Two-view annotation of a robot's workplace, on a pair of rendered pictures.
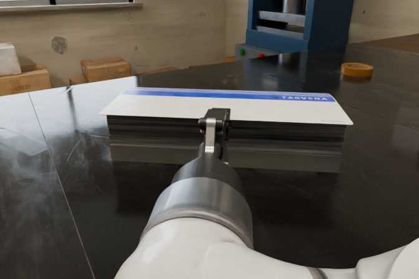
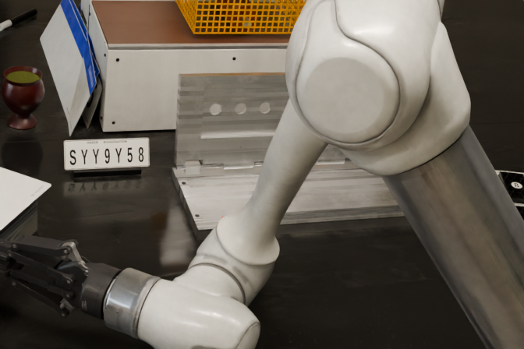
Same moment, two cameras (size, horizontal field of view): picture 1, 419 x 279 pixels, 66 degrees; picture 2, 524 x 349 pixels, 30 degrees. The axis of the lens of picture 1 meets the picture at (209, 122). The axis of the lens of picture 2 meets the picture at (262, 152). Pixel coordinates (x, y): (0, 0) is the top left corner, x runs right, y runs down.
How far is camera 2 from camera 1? 1.26 m
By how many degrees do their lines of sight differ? 70
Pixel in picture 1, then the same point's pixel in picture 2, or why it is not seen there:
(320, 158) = (26, 227)
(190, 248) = (178, 287)
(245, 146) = not seen: outside the picture
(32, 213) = not seen: outside the picture
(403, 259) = (222, 238)
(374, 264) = (211, 247)
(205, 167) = (104, 270)
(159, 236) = (161, 297)
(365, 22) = not seen: outside the picture
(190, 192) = (132, 280)
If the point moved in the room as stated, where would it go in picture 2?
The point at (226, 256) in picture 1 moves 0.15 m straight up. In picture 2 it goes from (187, 280) to (197, 190)
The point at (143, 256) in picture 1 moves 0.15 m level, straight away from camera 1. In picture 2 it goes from (171, 303) to (59, 292)
